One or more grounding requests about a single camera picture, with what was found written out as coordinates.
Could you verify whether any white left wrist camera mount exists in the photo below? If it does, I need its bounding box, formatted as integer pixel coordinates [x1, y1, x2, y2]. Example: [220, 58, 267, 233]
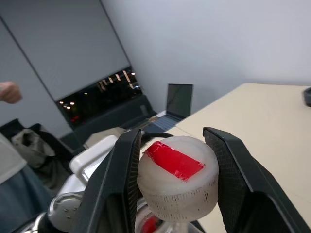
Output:
[69, 134, 120, 183]

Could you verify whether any black chair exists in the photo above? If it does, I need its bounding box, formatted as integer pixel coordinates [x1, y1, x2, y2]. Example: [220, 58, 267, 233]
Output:
[0, 118, 78, 192]

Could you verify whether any person in white shirt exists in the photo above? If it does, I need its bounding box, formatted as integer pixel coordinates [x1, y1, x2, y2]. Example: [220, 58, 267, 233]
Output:
[0, 133, 53, 233]

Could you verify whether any person's bare hand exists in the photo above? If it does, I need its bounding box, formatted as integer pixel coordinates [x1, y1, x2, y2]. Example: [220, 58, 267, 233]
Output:
[0, 81, 23, 105]

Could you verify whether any white cap with red tape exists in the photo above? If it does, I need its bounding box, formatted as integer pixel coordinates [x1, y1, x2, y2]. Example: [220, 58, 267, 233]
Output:
[134, 135, 220, 233]

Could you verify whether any black round object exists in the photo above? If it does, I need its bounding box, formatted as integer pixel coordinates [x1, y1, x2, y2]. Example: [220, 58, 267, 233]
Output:
[302, 86, 311, 107]

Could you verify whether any grey jacket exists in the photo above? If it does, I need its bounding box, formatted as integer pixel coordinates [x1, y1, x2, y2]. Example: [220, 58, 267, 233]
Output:
[11, 128, 57, 169]

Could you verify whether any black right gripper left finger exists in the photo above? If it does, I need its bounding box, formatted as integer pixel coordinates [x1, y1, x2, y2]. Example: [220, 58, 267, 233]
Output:
[72, 128, 142, 233]

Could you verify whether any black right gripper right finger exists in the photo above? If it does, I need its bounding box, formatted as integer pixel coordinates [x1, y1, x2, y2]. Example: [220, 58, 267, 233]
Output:
[202, 126, 311, 233]

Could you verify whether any dark window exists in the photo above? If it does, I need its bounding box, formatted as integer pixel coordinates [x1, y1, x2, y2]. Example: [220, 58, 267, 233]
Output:
[55, 65, 143, 130]

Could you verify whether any open grey laptop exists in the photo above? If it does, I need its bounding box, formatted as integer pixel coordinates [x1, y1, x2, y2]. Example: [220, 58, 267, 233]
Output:
[145, 83, 194, 131]

